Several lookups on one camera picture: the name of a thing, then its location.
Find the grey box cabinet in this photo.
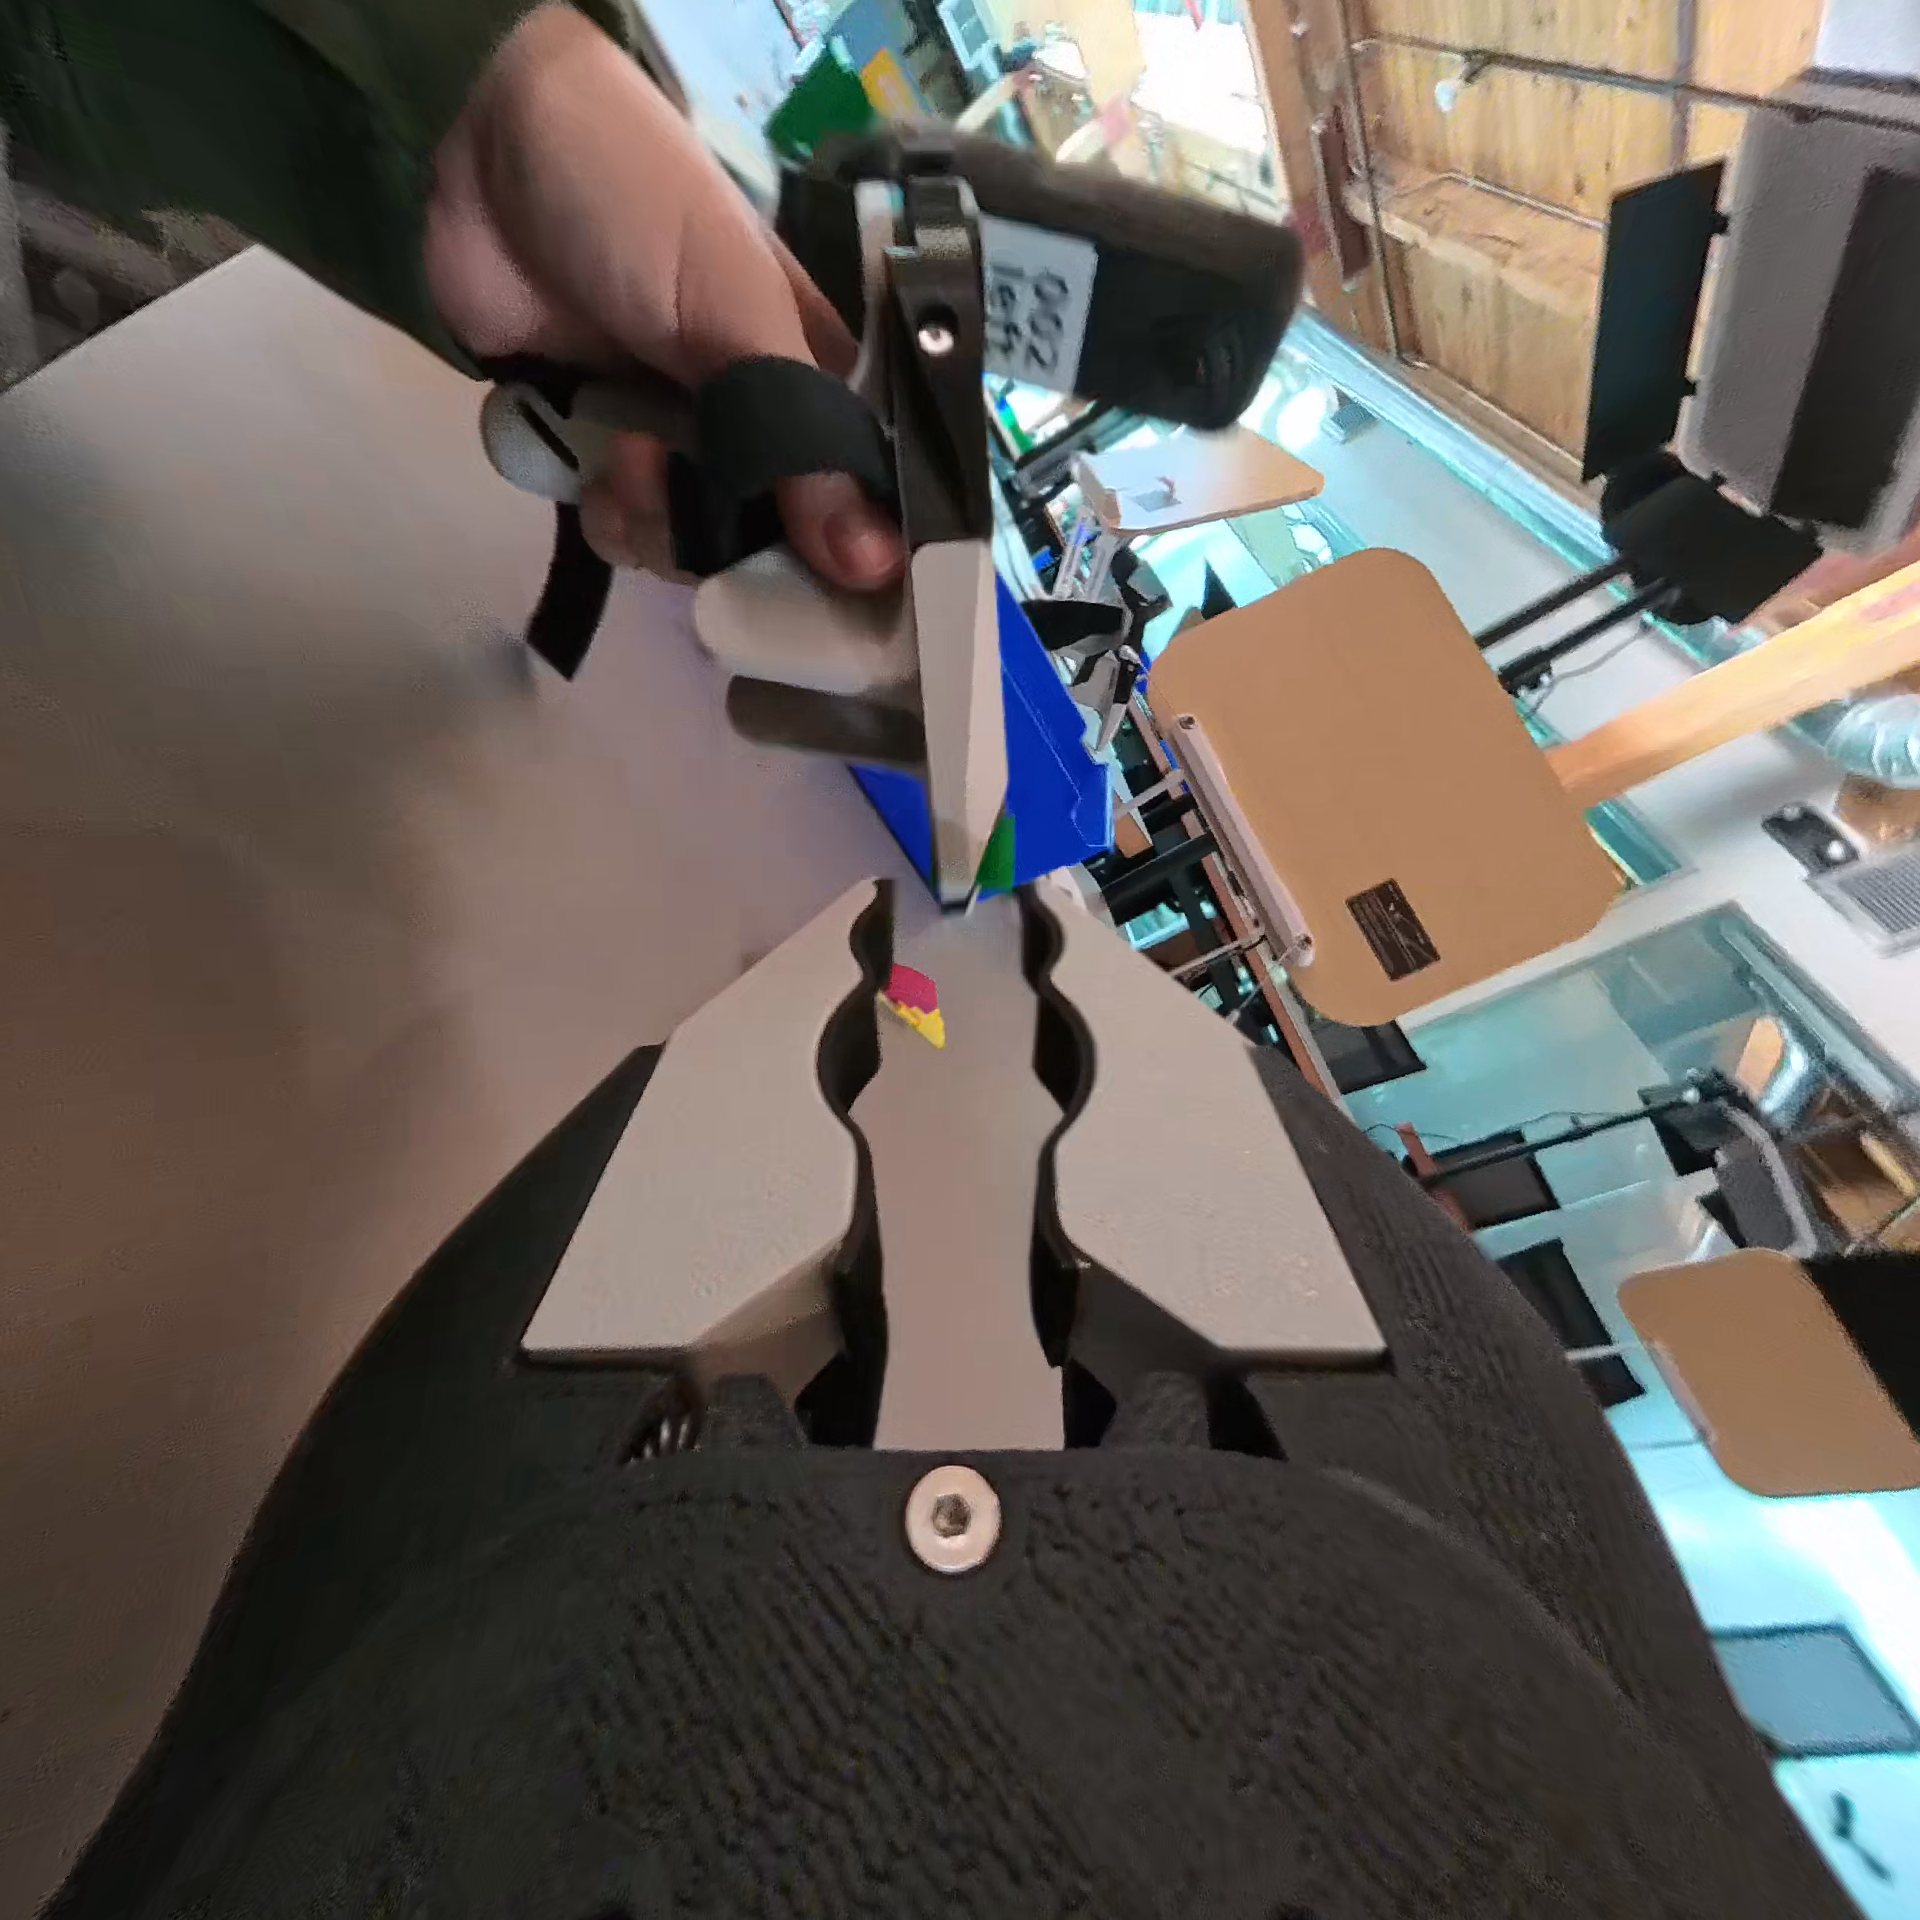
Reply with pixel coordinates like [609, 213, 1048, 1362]
[1678, 82, 1920, 529]

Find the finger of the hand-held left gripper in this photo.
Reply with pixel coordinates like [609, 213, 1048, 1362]
[912, 538, 1008, 906]

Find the wooden beam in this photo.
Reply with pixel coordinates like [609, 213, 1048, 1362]
[1546, 560, 1920, 800]

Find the person's left forearm green sleeve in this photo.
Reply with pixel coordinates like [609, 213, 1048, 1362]
[0, 0, 639, 369]

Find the person's left hand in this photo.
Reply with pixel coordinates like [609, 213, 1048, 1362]
[426, 12, 908, 590]

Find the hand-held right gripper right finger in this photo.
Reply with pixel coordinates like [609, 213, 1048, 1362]
[1018, 885, 1386, 1373]

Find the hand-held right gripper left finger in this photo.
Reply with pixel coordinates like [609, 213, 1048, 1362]
[519, 880, 897, 1395]

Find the black flat panel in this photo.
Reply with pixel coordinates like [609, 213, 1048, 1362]
[1582, 156, 1728, 484]

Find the blue plastic bin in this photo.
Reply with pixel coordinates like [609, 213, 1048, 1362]
[848, 593, 1119, 906]

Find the metal floor vent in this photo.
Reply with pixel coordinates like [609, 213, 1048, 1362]
[1812, 840, 1920, 956]

